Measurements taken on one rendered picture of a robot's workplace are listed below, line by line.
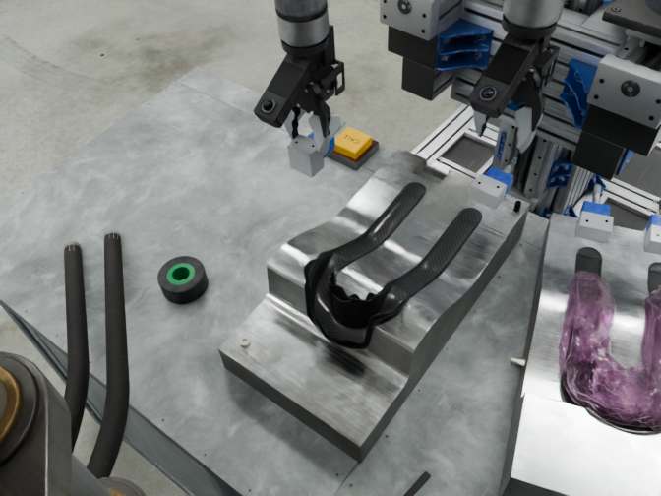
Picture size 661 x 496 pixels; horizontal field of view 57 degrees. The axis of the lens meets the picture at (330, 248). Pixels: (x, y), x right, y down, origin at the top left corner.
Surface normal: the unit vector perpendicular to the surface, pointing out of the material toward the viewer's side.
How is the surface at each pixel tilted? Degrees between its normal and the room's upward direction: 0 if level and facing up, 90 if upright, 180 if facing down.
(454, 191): 0
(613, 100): 90
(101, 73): 0
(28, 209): 0
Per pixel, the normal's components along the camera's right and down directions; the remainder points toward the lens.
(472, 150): -0.05, -0.64
